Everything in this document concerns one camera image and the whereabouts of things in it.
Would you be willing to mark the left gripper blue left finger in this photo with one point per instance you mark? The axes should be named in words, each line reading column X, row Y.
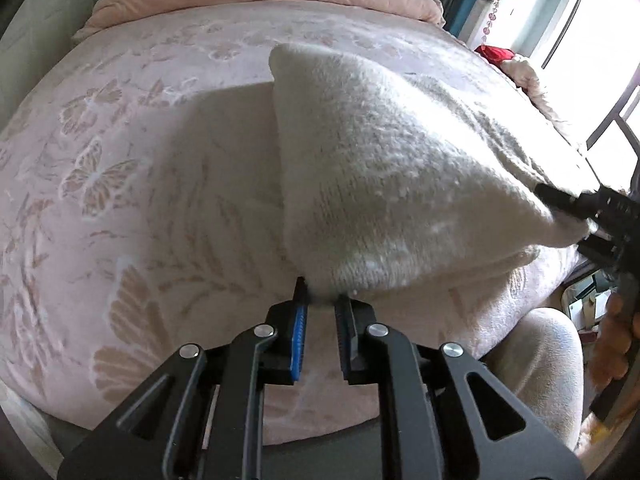
column 300, row 299

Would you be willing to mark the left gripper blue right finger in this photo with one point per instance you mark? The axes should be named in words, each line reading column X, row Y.
column 346, row 335

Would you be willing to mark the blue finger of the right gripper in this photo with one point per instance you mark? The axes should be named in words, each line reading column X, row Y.
column 556, row 199

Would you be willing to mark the cream knit sweater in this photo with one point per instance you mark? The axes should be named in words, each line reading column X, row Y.
column 303, row 160

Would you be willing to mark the person's right hand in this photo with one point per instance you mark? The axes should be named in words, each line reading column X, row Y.
column 609, row 359

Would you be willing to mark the cream fluffy cloth on windowsill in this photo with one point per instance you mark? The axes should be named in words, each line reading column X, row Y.
column 532, row 80

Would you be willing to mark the person's light trouser leg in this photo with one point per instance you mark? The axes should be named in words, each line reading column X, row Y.
column 540, row 361

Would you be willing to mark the red cloth on windowsill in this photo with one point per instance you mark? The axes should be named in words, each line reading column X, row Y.
column 494, row 55

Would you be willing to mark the pink butterfly bedspread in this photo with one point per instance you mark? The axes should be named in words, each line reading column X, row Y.
column 92, row 298

